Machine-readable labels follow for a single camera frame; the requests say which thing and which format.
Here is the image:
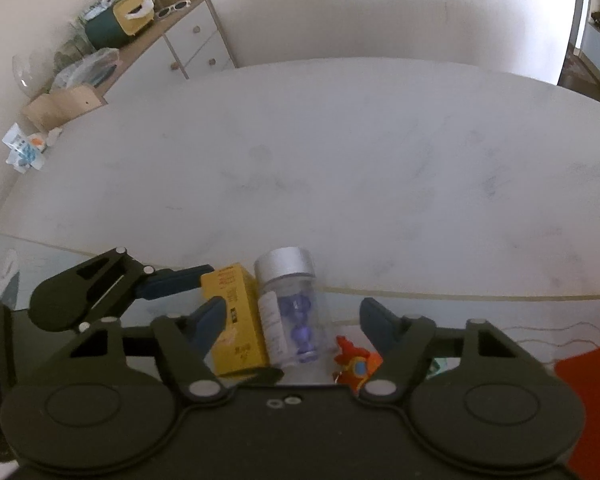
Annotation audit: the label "green yellow tissue box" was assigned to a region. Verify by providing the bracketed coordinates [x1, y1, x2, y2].
[84, 0, 157, 50]

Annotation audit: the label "orange red rooster toy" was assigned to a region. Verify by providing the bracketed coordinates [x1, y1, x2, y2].
[332, 335, 385, 390]

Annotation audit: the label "brown cardboard box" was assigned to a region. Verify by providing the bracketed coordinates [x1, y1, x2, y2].
[21, 84, 106, 131]

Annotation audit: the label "yellow carton box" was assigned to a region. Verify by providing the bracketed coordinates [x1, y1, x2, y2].
[200, 262, 272, 377]

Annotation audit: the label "blue white packet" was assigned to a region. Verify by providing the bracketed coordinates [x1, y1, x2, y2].
[2, 122, 51, 176]

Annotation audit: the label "glass bowl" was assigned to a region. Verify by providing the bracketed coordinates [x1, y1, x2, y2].
[11, 52, 56, 98]

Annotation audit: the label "clear plastic bag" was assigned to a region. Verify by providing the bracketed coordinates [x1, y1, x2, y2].
[52, 47, 121, 92]

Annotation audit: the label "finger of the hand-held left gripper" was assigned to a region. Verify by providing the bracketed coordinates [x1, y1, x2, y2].
[75, 246, 216, 332]

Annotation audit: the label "thin cable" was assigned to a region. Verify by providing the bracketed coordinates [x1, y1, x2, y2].
[500, 324, 600, 350]

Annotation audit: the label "white sunglasses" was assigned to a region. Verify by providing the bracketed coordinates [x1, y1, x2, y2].
[155, 0, 193, 18]

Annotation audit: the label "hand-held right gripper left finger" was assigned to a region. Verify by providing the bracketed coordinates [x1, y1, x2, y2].
[70, 296, 233, 403]

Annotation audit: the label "red mat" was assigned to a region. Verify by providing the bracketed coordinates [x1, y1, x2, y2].
[554, 340, 600, 480]

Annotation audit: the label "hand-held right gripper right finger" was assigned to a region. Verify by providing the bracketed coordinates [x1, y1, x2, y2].
[358, 297, 531, 403]

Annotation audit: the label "white wooden sideboard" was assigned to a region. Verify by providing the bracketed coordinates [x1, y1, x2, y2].
[92, 0, 238, 106]

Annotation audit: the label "clear bottle silver cap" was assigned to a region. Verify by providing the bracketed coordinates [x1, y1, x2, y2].
[254, 246, 332, 368]

